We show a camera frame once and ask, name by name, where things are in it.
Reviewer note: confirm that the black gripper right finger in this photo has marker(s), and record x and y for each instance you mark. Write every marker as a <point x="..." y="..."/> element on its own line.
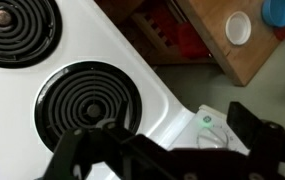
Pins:
<point x="268" y="146"/>

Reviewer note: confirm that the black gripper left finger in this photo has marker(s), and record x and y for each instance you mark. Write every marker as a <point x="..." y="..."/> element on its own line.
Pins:
<point x="82" y="150"/>

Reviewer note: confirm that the white stove control knob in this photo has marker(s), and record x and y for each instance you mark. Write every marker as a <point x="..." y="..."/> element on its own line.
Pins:
<point x="212" y="138"/>

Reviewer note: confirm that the black coil stove burner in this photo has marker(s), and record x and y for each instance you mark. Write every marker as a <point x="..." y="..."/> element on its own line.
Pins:
<point x="82" y="86"/>
<point x="32" y="43"/>

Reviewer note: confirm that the white electric stove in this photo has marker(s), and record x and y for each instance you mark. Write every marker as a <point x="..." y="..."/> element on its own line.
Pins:
<point x="15" y="100"/>

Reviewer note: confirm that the light wooden table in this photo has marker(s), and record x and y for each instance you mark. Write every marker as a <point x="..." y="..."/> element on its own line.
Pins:
<point x="222" y="56"/>

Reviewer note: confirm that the small red object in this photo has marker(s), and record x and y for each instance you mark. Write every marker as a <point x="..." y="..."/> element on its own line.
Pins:
<point x="282" y="33"/>

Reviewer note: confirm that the white bowl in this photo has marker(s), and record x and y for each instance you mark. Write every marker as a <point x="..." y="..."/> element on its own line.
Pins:
<point x="238" y="28"/>

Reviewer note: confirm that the red cushion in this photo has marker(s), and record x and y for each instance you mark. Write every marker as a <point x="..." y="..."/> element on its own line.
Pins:
<point x="193" y="41"/>

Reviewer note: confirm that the blue bowl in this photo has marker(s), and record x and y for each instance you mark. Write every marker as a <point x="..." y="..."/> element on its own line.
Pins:
<point x="278" y="13"/>

